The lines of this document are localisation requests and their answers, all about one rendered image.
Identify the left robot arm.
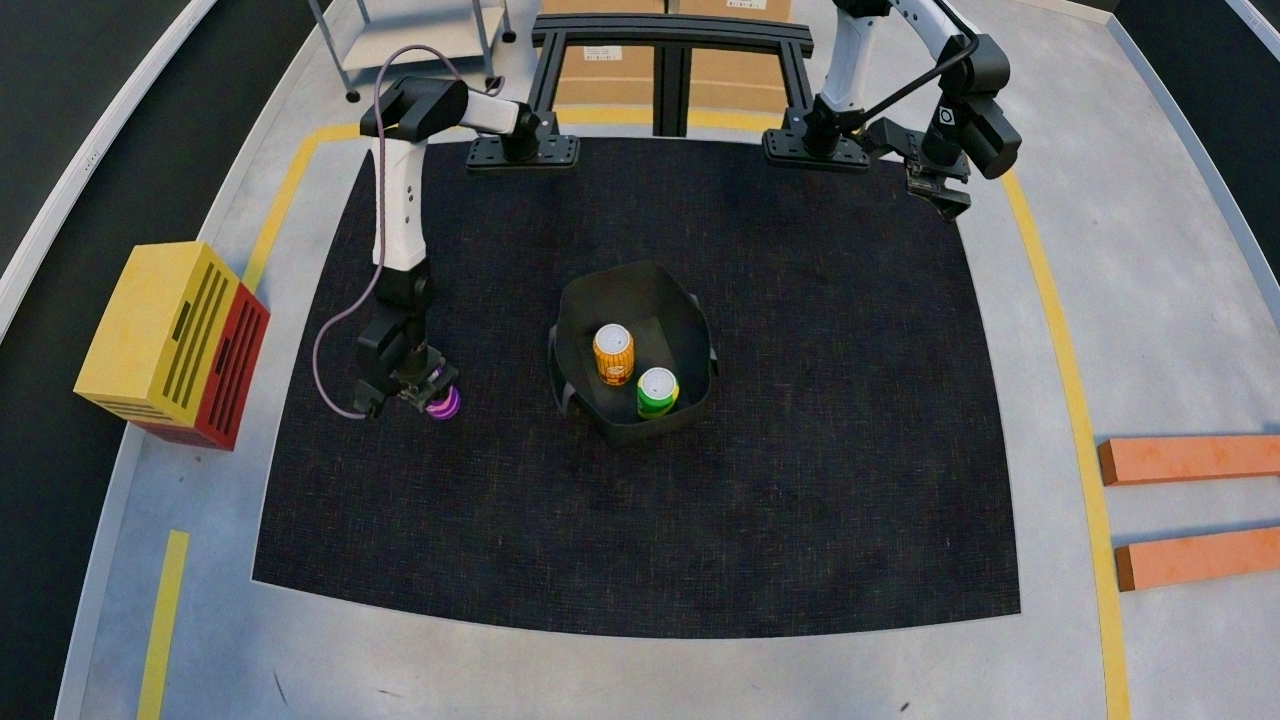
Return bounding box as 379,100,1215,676
765,0,1021,181

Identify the green and yellow drink can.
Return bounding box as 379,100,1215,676
637,368,678,421

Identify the orange striped drink can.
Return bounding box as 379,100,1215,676
593,325,634,386

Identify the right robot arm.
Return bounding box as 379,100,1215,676
353,76,579,419

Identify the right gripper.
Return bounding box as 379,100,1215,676
390,340,458,413

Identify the purple drink can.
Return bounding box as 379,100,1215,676
426,368,460,419

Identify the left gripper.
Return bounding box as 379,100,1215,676
902,117,972,225

